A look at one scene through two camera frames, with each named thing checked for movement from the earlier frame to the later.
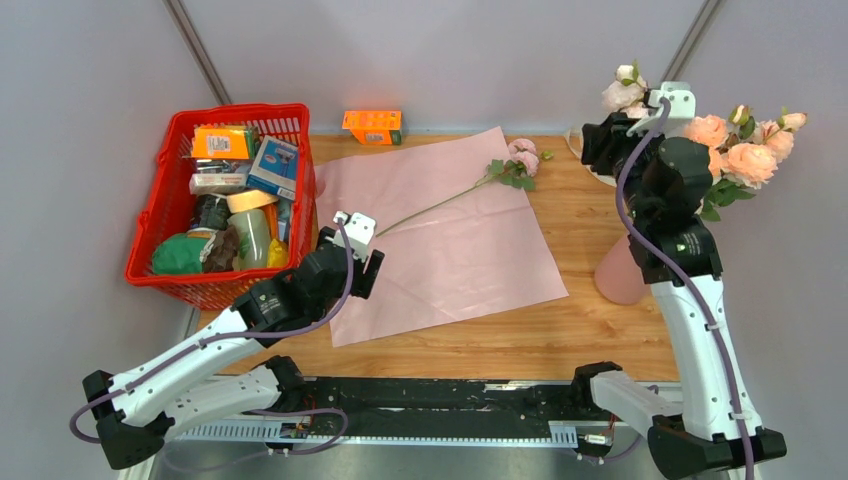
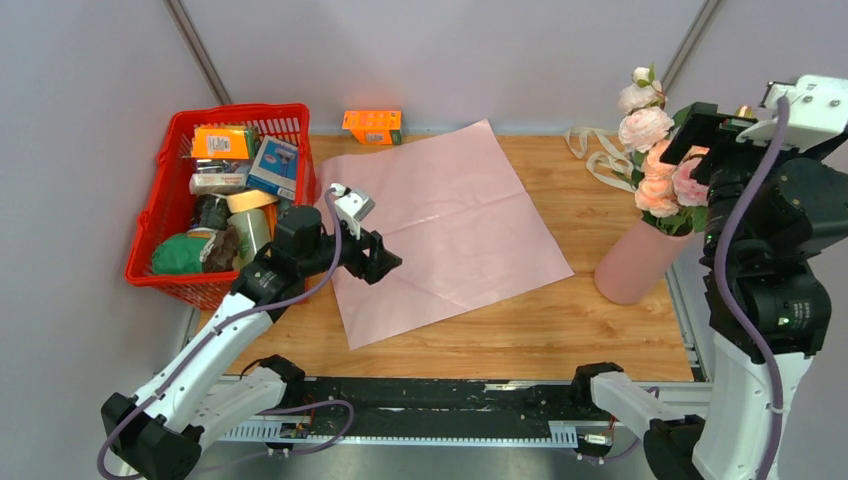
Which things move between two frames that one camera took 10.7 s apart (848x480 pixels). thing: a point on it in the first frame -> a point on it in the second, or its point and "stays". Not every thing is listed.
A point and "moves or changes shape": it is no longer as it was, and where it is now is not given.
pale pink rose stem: [626, 93] moves or changes shape
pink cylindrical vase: [618, 277] stays
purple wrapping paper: [461, 233] stays
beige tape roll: [245, 201] stays
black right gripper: [603, 140] -> [704, 125]
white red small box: [216, 182] stays
